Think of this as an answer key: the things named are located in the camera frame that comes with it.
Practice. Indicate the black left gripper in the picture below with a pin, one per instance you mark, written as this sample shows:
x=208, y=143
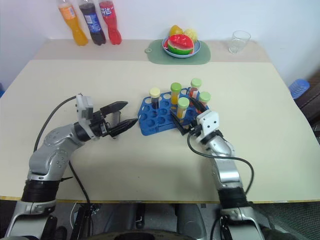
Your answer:
x=98, y=125

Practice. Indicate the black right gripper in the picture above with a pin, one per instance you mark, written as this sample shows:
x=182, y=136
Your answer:
x=193, y=128

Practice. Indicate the orange liquid tube green cap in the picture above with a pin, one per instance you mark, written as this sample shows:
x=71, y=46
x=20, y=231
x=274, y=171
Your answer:
x=183, y=102

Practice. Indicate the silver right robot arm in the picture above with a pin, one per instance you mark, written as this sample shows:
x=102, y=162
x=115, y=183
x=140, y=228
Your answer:
x=225, y=170

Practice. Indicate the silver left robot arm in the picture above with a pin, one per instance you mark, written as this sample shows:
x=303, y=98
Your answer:
x=50, y=142

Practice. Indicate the blue test tube rack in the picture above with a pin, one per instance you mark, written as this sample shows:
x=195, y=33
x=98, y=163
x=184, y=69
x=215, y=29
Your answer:
x=150, y=122

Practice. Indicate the red liquid tube green cap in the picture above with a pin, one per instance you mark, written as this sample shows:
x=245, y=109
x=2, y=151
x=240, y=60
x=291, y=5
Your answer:
x=205, y=96
x=196, y=82

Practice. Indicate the orange liquid tube olive cap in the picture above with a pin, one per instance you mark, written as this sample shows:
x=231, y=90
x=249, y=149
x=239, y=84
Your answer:
x=176, y=87

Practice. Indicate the dark liquid tube yellow cap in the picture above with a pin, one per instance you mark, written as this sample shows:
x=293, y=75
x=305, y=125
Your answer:
x=154, y=92

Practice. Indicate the blue bowl of fruit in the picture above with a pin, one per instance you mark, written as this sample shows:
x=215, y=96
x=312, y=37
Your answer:
x=181, y=55

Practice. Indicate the green silicone mat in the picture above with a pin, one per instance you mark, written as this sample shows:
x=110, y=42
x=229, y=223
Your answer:
x=203, y=56

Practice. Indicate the toy watermelon slice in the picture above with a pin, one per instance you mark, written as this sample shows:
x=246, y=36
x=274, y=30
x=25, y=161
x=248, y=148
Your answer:
x=180, y=45

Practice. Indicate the yellow bumpy toy fruit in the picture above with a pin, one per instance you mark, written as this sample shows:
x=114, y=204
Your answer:
x=192, y=34

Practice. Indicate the yellow orange toy pepper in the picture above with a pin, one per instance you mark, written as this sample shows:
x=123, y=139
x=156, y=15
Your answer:
x=176, y=30

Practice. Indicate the clear drinking glass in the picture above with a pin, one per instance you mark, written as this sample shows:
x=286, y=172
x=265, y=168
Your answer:
x=238, y=42

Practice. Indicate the red soda bottle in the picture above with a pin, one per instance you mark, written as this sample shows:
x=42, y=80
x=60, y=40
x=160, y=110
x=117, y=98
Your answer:
x=111, y=25

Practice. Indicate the dark cola bottle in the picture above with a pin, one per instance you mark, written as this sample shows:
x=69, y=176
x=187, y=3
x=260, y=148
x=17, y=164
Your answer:
x=93, y=25

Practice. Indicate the orange soda bottle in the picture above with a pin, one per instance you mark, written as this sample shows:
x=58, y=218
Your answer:
x=75, y=27

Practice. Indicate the grey rounded shape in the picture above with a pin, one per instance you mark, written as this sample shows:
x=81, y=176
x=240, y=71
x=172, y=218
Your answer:
x=191, y=222

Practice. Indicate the dark brown chair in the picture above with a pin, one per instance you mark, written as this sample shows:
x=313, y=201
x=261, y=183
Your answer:
x=311, y=105

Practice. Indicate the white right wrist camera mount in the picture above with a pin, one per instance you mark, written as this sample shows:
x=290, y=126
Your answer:
x=210, y=122

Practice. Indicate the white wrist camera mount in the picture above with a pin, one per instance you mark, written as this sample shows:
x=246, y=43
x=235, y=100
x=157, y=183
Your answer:
x=210, y=122
x=85, y=110

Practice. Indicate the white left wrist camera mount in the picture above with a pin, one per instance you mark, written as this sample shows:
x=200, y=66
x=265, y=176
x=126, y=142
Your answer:
x=85, y=110

